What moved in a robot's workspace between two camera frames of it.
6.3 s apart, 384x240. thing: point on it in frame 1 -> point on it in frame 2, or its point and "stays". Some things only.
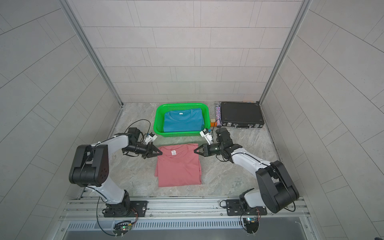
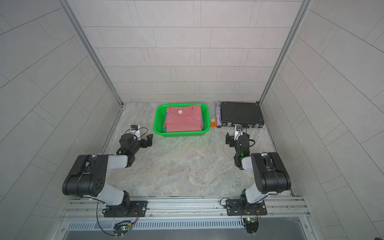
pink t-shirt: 178,165 -> 183,118
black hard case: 241,115 stays
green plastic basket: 180,120 stays
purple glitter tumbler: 218,116 stays
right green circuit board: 252,224 stays
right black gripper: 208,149 -> 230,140
